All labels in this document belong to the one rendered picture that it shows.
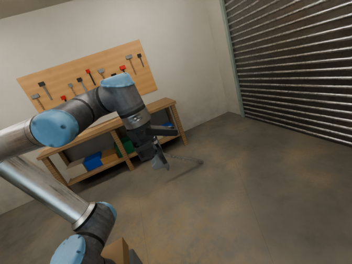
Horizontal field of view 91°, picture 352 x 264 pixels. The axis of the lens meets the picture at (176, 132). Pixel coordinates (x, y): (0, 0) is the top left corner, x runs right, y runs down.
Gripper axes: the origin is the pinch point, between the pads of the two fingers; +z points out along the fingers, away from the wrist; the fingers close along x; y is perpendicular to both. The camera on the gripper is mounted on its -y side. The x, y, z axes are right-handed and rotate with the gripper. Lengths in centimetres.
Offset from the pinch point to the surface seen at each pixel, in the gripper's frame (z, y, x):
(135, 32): -90, -39, -285
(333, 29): 2, -188, -86
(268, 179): 118, -84, -72
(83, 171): 73, 142, -221
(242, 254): 112, -18, -20
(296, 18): -17, -187, -122
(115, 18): -119, -17, -283
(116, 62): -60, 14, -278
